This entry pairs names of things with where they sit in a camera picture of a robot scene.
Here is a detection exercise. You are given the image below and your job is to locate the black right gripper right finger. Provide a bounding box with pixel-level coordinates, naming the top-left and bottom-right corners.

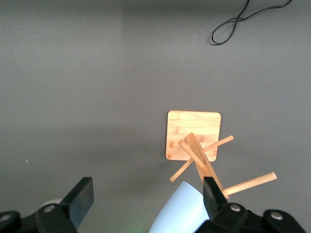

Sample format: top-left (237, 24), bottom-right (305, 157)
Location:
top-left (194, 176), bottom-right (307, 233)

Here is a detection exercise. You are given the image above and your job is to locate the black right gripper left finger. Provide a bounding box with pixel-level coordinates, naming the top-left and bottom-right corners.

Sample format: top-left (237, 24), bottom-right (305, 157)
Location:
top-left (0, 177), bottom-right (94, 233)

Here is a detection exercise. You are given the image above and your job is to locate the light blue cup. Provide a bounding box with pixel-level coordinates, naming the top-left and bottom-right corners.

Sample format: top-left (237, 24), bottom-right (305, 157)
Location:
top-left (148, 181), bottom-right (210, 233)

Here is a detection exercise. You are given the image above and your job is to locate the wooden mug tree rack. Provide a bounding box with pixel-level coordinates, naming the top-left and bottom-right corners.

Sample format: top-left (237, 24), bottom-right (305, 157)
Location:
top-left (165, 110), bottom-right (277, 200)

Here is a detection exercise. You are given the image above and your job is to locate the thin black loose cable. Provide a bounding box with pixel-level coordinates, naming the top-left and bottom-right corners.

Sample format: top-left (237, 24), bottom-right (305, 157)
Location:
top-left (210, 0), bottom-right (292, 46)

